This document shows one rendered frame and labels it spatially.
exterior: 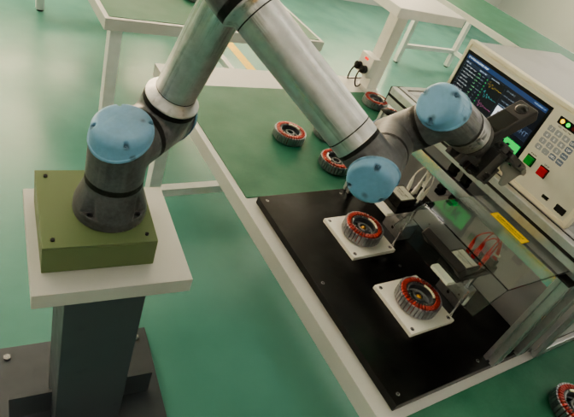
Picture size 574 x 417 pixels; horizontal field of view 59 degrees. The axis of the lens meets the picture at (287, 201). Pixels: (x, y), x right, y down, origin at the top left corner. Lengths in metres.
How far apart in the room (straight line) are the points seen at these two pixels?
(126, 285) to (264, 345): 1.02
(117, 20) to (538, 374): 1.90
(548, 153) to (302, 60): 0.63
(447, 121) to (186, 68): 0.48
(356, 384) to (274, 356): 0.94
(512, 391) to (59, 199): 1.09
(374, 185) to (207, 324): 1.38
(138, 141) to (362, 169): 0.44
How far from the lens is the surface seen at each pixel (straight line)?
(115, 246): 1.09
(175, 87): 1.03
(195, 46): 0.97
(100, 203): 1.07
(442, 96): 0.84
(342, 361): 1.13
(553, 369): 1.48
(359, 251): 1.34
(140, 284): 1.12
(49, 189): 1.18
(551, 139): 1.19
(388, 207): 1.37
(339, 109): 0.75
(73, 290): 1.10
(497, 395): 1.30
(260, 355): 2.01
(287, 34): 0.75
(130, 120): 1.01
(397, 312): 1.24
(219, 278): 2.19
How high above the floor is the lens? 1.59
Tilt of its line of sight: 36 degrees down
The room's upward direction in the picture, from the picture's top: 22 degrees clockwise
